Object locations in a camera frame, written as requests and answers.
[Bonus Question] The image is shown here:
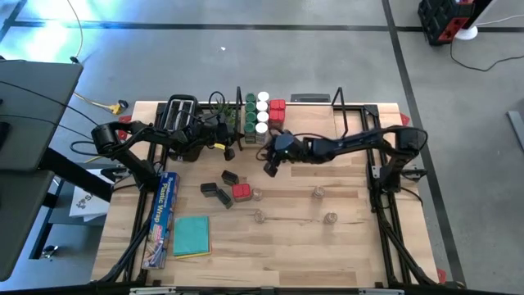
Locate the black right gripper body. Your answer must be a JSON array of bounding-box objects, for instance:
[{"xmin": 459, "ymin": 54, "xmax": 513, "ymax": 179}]
[{"xmin": 261, "ymin": 129, "xmax": 306, "ymax": 178}]

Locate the black two-slot toaster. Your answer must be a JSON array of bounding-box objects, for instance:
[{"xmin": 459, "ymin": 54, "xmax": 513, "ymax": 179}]
[{"xmin": 157, "ymin": 94, "xmax": 207, "ymax": 163}]

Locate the teal cleaning cloth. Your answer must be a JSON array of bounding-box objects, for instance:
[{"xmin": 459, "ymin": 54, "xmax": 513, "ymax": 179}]
[{"xmin": 172, "ymin": 216, "xmax": 211, "ymax": 257}]

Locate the grey desk panel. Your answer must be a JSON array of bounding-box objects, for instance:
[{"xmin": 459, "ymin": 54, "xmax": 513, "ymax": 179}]
[
  {"xmin": 0, "ymin": 170, "xmax": 55, "ymax": 283},
  {"xmin": 0, "ymin": 59, "xmax": 84, "ymax": 171}
]

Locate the thin yellow cable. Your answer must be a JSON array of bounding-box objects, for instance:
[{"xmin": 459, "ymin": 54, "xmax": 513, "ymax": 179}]
[{"xmin": 64, "ymin": 0, "xmax": 85, "ymax": 62}]

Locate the wooden shelf with black frame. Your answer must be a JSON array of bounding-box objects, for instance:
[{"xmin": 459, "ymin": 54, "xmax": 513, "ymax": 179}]
[{"xmin": 235, "ymin": 84, "xmax": 353, "ymax": 152}]

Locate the silver metal bracket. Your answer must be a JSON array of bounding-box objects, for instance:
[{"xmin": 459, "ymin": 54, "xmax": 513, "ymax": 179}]
[
  {"xmin": 129, "ymin": 286, "xmax": 177, "ymax": 295},
  {"xmin": 358, "ymin": 288, "xmax": 405, "ymax": 295}
]

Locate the blue plastic wrap box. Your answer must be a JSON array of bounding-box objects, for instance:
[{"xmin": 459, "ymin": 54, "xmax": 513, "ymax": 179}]
[{"xmin": 141, "ymin": 170, "xmax": 181, "ymax": 270}]

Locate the black metal rig frame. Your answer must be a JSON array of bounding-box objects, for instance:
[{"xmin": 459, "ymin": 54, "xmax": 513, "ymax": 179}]
[{"xmin": 90, "ymin": 102, "xmax": 466, "ymax": 290}]

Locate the small black plastic box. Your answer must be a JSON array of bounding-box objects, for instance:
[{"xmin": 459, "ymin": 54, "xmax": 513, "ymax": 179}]
[
  {"xmin": 221, "ymin": 170, "xmax": 241, "ymax": 186},
  {"xmin": 199, "ymin": 182, "xmax": 219, "ymax": 198},
  {"xmin": 215, "ymin": 188, "xmax": 234, "ymax": 210}
]

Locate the black floor cable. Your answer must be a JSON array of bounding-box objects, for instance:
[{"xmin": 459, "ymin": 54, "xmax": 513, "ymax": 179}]
[{"xmin": 449, "ymin": 37, "xmax": 524, "ymax": 73}]

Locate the succulent plant in black pot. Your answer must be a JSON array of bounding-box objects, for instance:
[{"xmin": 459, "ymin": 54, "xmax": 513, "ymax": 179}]
[{"xmin": 210, "ymin": 100, "xmax": 238, "ymax": 129}]

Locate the white floor cable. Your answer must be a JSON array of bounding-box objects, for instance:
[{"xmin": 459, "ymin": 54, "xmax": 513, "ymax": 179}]
[{"xmin": 477, "ymin": 15, "xmax": 524, "ymax": 26}]

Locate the white pedestal stand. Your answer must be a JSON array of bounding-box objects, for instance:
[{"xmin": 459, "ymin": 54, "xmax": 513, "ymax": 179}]
[{"xmin": 454, "ymin": 0, "xmax": 499, "ymax": 41}]

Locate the white printed paper sheet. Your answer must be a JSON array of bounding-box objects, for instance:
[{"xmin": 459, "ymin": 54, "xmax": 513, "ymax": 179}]
[{"xmin": 68, "ymin": 168, "xmax": 112, "ymax": 224}]

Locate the black desk support beam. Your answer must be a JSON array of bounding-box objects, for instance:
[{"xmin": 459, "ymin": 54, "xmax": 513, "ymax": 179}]
[{"xmin": 38, "ymin": 147, "xmax": 115, "ymax": 202}]

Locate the black and red tool case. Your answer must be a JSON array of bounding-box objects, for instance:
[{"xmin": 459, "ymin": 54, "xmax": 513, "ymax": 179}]
[{"xmin": 417, "ymin": 0, "xmax": 479, "ymax": 47}]

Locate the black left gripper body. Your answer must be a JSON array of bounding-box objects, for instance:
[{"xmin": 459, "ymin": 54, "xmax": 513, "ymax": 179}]
[{"xmin": 197, "ymin": 117, "xmax": 236, "ymax": 161}]

